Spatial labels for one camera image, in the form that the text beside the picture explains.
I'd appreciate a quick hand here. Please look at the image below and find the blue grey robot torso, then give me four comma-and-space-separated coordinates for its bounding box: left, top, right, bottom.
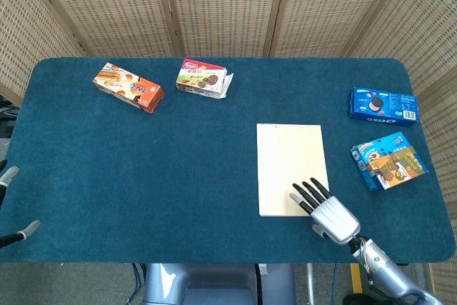
142, 263, 297, 305

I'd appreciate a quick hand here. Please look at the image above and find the black grey left robot hand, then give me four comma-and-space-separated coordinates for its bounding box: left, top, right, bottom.
0, 159, 42, 249

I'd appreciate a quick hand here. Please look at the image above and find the dark blue Oreo box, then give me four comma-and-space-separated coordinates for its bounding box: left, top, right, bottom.
348, 86, 419, 128

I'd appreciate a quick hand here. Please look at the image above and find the blue table cloth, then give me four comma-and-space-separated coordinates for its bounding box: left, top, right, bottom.
0, 56, 457, 265

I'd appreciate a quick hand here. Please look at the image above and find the yellow floor strip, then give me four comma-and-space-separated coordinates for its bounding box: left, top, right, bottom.
350, 263, 363, 294

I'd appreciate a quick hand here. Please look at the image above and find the blue cable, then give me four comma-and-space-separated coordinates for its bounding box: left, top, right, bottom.
129, 264, 145, 301

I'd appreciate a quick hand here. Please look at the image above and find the red green wafer box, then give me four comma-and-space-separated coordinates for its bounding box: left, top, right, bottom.
175, 58, 235, 100

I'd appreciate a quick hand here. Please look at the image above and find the pale yellow lined notepad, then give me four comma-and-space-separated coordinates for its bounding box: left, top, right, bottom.
256, 123, 330, 218

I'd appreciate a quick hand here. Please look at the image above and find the woven bamboo folding screen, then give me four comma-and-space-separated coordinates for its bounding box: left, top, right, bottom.
0, 0, 457, 305

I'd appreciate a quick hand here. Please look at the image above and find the black equipment beside table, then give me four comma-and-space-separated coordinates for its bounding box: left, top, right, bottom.
0, 96, 19, 139

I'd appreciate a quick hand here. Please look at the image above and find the orange biscuit box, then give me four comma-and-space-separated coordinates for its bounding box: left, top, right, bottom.
92, 62, 166, 114

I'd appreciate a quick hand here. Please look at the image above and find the light blue cookie box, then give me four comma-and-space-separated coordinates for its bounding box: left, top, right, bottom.
350, 131, 412, 192

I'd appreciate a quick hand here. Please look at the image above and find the orange yellow snack box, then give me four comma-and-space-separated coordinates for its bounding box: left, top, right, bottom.
367, 146, 429, 191

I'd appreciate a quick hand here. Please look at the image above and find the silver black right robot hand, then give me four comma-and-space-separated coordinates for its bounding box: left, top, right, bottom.
288, 177, 361, 246

